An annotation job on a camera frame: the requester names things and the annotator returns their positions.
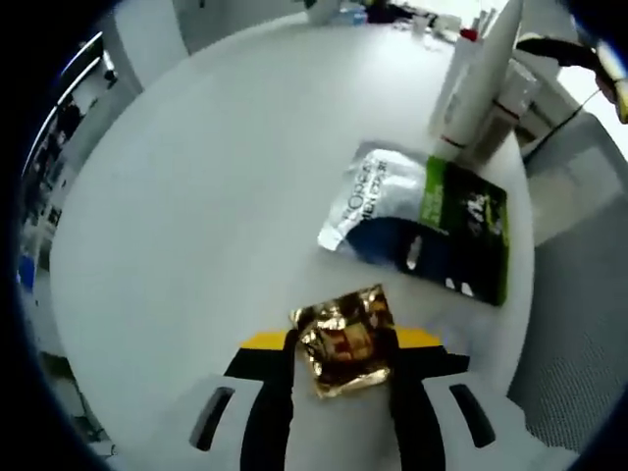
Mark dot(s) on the white skincare tube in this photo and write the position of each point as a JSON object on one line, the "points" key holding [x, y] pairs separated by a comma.
{"points": [[505, 29]]}

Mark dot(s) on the white red-ringed skincare bottle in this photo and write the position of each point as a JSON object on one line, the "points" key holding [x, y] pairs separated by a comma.
{"points": [[505, 109]]}

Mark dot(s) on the green silver skincare sachet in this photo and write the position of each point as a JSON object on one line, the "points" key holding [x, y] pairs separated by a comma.
{"points": [[417, 221]]}

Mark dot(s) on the blue packets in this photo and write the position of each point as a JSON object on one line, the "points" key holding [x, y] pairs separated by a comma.
{"points": [[354, 15]]}

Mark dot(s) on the gold foil skincare sachet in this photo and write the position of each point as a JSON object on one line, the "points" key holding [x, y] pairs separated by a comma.
{"points": [[343, 343]]}

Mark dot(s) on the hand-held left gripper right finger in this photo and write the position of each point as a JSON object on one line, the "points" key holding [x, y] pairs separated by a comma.
{"points": [[412, 402]]}

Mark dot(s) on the silver skincare bottle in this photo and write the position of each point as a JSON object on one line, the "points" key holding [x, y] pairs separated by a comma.
{"points": [[456, 113]]}

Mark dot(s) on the grey mesh office chair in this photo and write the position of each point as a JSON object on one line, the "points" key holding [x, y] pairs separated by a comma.
{"points": [[574, 206]]}

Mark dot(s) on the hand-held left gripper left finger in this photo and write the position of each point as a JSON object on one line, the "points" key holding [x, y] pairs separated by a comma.
{"points": [[270, 402]]}

